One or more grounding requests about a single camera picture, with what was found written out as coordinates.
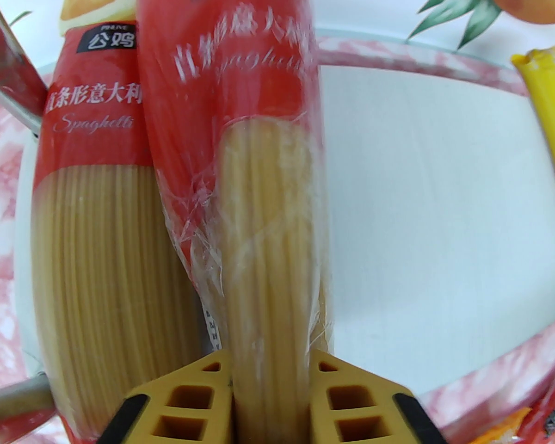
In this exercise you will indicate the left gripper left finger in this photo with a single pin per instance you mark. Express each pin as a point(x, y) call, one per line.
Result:
point(185, 400)

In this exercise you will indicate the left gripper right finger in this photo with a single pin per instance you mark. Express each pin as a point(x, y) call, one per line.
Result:
point(351, 405)

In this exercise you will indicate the red spaghetti bag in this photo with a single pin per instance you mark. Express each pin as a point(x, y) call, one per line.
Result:
point(97, 248)
point(268, 248)

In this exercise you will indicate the yellow Pastatime spaghetti bag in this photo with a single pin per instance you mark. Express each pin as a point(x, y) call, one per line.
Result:
point(550, 109)

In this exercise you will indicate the pink marble patterned mat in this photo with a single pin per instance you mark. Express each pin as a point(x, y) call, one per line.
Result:
point(0, 201)

